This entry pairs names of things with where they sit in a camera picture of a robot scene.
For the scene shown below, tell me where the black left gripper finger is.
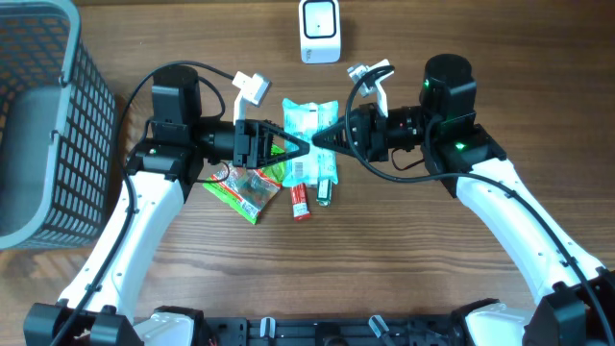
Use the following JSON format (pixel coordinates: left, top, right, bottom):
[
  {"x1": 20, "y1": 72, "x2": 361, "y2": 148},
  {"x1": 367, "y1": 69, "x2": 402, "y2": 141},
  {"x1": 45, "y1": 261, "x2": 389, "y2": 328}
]
[
  {"x1": 258, "y1": 144, "x2": 309, "y2": 168},
  {"x1": 260, "y1": 120, "x2": 308, "y2": 150}
]

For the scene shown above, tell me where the light blue wet wipes pack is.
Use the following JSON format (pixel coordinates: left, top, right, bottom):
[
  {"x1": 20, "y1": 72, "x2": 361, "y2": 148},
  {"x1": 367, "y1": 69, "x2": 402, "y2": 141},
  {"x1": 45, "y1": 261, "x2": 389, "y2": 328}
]
[{"x1": 283, "y1": 98, "x2": 338, "y2": 187}]

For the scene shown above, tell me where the green white gum box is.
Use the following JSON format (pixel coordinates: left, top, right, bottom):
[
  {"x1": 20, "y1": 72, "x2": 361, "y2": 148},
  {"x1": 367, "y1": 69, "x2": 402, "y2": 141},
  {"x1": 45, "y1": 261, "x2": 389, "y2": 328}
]
[{"x1": 316, "y1": 179, "x2": 333, "y2": 207}]

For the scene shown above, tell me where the red stick packet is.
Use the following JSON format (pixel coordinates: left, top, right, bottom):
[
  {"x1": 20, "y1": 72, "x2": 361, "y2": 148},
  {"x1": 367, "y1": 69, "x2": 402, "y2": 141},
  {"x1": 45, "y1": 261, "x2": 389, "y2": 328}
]
[{"x1": 290, "y1": 184, "x2": 311, "y2": 221}]

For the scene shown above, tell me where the green snack bag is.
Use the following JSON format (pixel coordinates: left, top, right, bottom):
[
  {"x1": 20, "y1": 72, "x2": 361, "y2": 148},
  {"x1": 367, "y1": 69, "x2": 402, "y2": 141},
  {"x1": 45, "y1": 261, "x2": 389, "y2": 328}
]
[{"x1": 203, "y1": 162, "x2": 286, "y2": 225}]

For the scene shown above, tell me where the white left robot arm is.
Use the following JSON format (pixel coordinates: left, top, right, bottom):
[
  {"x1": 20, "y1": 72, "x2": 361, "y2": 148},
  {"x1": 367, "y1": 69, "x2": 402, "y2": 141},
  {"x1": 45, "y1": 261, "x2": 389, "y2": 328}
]
[{"x1": 23, "y1": 61, "x2": 309, "y2": 345}]

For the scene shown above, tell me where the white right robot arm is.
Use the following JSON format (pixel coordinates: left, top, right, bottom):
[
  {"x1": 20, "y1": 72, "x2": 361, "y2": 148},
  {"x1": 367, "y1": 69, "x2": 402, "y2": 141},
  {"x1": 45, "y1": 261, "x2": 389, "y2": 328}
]
[{"x1": 312, "y1": 54, "x2": 614, "y2": 345}]

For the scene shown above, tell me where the white barcode scanner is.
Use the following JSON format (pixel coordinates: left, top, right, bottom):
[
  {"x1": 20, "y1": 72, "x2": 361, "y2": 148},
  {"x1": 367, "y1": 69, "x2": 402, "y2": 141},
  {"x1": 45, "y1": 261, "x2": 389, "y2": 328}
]
[{"x1": 298, "y1": 0, "x2": 341, "y2": 64}]

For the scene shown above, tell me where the dark grey plastic basket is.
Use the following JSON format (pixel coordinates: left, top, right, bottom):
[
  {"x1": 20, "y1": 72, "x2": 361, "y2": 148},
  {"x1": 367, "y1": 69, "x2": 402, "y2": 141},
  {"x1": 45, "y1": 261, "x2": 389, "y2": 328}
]
[{"x1": 1, "y1": 0, "x2": 118, "y2": 250}]

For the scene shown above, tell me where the black right camera cable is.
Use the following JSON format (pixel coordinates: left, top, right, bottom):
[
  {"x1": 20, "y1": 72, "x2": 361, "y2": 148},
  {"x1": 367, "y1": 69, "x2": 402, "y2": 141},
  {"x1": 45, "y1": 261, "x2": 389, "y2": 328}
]
[{"x1": 344, "y1": 64, "x2": 615, "y2": 337}]

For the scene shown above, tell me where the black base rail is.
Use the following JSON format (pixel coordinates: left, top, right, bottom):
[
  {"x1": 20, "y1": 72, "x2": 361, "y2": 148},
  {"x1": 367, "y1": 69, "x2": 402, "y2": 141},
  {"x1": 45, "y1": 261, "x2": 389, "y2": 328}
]
[{"x1": 204, "y1": 314, "x2": 469, "y2": 346}]

